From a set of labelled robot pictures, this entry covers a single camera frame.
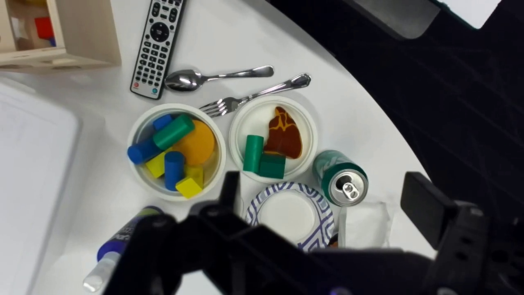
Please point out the wooden shape sorter box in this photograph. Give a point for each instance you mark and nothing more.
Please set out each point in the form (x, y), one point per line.
(88, 27)

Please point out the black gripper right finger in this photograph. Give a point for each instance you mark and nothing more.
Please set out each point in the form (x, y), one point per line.
(427, 205)

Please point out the green cube block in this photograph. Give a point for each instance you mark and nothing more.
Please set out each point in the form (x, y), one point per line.
(273, 166)

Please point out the silver spoon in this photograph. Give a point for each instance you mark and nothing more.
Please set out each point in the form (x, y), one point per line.
(184, 79)

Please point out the white bowl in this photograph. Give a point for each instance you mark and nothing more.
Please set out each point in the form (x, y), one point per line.
(220, 158)

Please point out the brown toy steak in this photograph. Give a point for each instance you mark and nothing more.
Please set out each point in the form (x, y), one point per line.
(284, 140)

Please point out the yellow cube block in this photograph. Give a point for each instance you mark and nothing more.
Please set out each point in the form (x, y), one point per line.
(189, 187)
(157, 166)

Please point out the small white plate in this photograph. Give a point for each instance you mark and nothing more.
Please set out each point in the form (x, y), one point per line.
(248, 117)

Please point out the green soda can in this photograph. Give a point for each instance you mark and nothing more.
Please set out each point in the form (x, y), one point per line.
(333, 169)

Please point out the black remote control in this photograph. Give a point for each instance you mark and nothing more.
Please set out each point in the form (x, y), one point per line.
(157, 50)

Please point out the orange round block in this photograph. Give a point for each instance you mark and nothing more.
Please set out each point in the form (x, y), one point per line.
(199, 145)

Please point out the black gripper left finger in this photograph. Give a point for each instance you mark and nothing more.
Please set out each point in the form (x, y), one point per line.
(230, 191)

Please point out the blue cylinder block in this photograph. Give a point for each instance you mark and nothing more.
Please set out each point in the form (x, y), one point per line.
(143, 151)
(175, 171)

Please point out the small blue block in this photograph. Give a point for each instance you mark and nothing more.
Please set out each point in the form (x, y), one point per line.
(161, 122)

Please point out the silver fork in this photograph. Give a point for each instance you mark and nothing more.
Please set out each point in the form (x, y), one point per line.
(224, 105)

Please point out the blue patterned paper plate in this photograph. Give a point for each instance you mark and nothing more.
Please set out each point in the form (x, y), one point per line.
(289, 213)

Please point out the long green cylinder block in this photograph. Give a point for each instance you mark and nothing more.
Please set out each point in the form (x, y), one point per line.
(175, 132)

